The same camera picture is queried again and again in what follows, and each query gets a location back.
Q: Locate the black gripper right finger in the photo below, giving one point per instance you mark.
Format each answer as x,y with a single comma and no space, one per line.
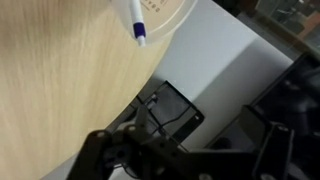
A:
283,150

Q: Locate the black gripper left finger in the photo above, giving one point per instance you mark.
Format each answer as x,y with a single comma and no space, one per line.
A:
126,153

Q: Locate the white pen with blue grip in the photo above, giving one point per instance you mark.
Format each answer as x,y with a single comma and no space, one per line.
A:
138,26

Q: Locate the clear plastic cup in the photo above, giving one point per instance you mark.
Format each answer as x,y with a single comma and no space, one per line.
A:
168,20

